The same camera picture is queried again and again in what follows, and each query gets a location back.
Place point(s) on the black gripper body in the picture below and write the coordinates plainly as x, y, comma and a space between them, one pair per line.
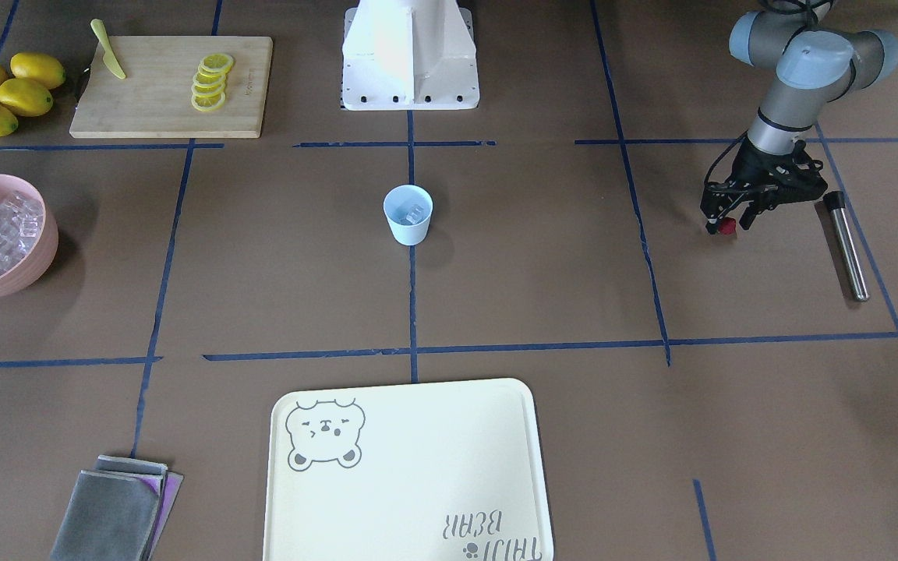
754, 166

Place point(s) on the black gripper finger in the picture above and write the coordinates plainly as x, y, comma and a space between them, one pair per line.
713, 222
749, 215

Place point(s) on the red strawberry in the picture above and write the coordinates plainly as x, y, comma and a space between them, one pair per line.
727, 226

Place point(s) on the clear ice cube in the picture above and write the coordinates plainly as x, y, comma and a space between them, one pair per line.
411, 214

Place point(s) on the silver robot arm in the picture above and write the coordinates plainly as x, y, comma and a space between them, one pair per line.
812, 66

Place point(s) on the light blue plastic cup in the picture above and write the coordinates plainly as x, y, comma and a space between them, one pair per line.
407, 235

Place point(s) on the steel muddler black tip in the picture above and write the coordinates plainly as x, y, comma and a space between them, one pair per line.
835, 202

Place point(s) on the cream bear serving tray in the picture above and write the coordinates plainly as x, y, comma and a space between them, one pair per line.
423, 471

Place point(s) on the lemon slices stack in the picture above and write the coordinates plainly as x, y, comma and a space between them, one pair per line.
208, 91

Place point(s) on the wooden cutting board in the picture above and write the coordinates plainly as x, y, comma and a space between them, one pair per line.
153, 101

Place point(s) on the yellow green plastic knife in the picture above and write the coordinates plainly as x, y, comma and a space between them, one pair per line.
109, 59

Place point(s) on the folded grey cloth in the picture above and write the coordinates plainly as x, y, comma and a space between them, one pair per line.
117, 510

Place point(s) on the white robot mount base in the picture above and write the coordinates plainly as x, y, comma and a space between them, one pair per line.
409, 56

